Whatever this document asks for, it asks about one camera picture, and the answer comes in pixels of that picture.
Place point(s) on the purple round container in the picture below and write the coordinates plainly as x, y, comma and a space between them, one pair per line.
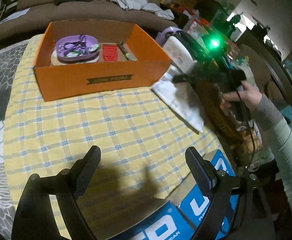
162, 37

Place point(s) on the person right hand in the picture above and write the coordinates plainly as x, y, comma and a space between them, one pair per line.
250, 95

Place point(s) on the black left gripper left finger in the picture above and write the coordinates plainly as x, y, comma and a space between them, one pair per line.
34, 218

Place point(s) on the brown wicker basket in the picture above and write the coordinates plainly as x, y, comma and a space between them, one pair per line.
210, 97

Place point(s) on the white clothes on sofa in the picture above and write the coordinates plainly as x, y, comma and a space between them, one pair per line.
144, 5

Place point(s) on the blue cardboard box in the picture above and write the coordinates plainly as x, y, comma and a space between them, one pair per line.
177, 216

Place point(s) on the grey green sleeved forearm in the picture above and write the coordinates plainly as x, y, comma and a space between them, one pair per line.
279, 136

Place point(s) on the yellow plaid tablecloth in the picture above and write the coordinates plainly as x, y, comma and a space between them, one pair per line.
142, 145

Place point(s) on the brown sofa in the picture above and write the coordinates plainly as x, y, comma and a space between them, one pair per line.
39, 13

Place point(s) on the white printed tote bag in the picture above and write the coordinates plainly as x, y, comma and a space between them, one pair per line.
180, 98

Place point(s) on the red comb case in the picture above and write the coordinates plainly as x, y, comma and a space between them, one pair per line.
109, 53

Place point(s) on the green handled tool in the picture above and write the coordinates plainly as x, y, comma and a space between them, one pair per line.
126, 53

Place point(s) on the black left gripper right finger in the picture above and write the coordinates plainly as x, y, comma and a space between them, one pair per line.
252, 216

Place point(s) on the purple oval tray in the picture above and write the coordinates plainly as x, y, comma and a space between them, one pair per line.
65, 43

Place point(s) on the orange cardboard box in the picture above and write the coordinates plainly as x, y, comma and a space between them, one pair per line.
68, 80

